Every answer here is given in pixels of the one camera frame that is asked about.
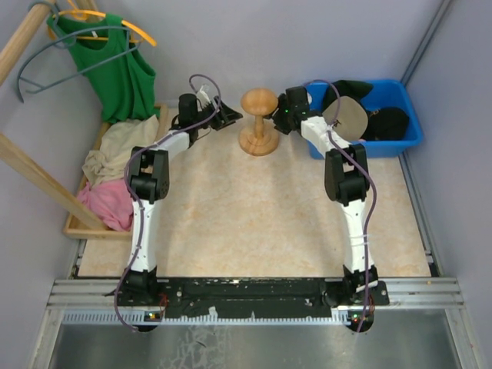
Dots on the aluminium frame rail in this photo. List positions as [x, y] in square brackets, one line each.
[92, 301]

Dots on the blue plastic bin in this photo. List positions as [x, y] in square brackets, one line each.
[386, 93]

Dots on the black baseball cap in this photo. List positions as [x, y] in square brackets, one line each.
[386, 124]

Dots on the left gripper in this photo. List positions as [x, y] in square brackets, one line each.
[228, 118]

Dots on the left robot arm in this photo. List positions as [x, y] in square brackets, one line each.
[147, 177]

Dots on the green tank top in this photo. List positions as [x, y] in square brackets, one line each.
[125, 86]

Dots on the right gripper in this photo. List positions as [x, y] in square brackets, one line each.
[279, 126]

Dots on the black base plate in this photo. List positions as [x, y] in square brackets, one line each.
[260, 298]

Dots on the grey-blue hanger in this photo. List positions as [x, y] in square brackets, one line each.
[45, 68]

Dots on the beige baseball cap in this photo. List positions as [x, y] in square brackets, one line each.
[350, 119]

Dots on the cream cloth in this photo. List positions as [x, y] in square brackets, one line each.
[107, 163]

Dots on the dark green baseball cap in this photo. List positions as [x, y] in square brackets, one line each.
[356, 90]

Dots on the wooden clothes rack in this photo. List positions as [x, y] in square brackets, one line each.
[81, 222]

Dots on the wooden hat stand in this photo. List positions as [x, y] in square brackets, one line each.
[260, 139]

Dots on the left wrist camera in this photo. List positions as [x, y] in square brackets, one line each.
[203, 96]

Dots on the pink cloth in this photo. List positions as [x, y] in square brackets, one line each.
[111, 202]

